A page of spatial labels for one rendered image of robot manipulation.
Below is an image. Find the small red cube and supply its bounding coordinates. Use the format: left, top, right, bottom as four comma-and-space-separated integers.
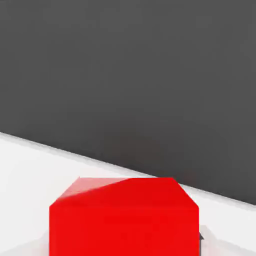
48, 176, 200, 256

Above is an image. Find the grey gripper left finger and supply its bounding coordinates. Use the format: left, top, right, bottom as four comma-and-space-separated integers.
5, 230, 50, 256

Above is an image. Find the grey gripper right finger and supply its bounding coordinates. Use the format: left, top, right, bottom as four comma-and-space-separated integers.
198, 224, 242, 256

